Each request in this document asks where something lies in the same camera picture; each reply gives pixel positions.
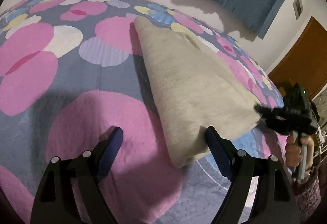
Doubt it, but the beige knit sweater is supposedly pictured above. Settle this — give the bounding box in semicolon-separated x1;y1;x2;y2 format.
134;17;260;168

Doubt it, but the purple knit sleeve forearm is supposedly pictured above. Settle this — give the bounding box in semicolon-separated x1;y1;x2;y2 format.
292;166;321;223

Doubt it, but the person's right hand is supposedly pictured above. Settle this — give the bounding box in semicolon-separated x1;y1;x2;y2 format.
285;135;314;170

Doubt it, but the brown wooden door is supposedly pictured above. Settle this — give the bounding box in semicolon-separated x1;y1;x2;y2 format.
268;17;326;99

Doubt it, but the colourful dotted bedspread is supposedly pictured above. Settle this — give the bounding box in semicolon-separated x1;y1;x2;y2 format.
1;0;283;223

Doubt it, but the grey wall switch plate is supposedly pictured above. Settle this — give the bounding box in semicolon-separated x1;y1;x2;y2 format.
293;0;303;20

